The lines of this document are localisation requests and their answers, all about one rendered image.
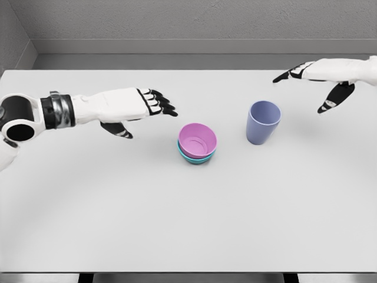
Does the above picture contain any lavender blue cup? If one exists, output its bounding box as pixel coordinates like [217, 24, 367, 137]
[246, 100, 282, 146]

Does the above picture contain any pink bowl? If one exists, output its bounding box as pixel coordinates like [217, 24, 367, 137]
[178, 123, 218, 158]

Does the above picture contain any teal bowl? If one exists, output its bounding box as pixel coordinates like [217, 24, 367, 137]
[177, 139, 218, 166]

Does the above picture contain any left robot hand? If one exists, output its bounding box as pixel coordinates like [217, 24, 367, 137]
[98, 87, 179, 140]

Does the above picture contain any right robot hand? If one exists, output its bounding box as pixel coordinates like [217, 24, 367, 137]
[272, 58, 359, 114]

